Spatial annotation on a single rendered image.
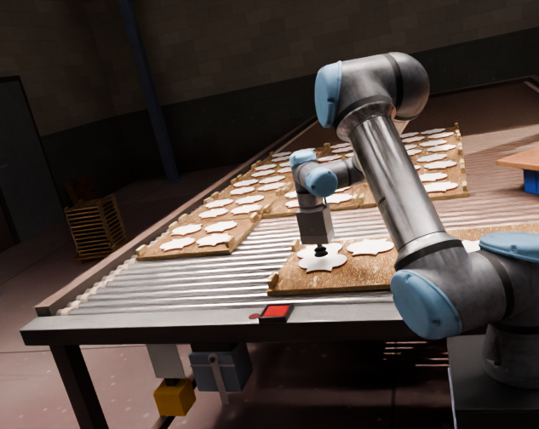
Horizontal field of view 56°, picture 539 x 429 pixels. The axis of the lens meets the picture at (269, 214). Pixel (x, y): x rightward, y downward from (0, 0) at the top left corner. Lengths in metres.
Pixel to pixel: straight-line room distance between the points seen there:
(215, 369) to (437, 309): 0.80
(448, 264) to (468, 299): 0.06
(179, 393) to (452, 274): 0.99
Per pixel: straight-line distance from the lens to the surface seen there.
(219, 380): 1.48
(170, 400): 1.61
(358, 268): 1.49
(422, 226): 0.85
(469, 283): 0.83
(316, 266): 1.52
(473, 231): 1.66
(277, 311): 1.36
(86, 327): 1.65
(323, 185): 1.30
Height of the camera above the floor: 1.54
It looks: 16 degrees down
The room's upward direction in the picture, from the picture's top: 13 degrees counter-clockwise
